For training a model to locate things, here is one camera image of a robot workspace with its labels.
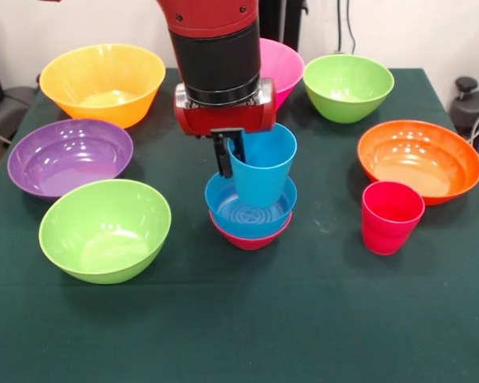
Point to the black wall plug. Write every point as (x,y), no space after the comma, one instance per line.
(338,52)

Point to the light green plastic bowl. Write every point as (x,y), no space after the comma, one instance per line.
(347,88)
(104,227)

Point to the small blue plastic bowl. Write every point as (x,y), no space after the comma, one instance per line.
(223,215)

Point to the large pink plastic bowl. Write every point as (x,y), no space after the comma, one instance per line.
(283,68)

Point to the small red plastic bowl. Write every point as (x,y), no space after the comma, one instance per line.
(251,242)

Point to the dark green table cloth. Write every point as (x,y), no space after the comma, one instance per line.
(239,319)

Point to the black floor stand base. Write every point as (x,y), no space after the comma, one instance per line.
(471,107)

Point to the shallow orange plastic bowl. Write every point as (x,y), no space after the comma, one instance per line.
(419,163)

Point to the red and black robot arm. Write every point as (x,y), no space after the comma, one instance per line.
(215,52)

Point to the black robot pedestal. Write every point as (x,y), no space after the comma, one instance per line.
(279,20)

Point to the shallow purple plastic bowl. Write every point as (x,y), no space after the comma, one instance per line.
(68,155)

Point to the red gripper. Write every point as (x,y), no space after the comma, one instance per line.
(223,119)

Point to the blue plastic cup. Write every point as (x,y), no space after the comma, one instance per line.
(263,175)

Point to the large yellow-orange plastic bowl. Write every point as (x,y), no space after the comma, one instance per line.
(104,68)

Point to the red plastic cup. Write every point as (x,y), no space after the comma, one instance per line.
(387,231)

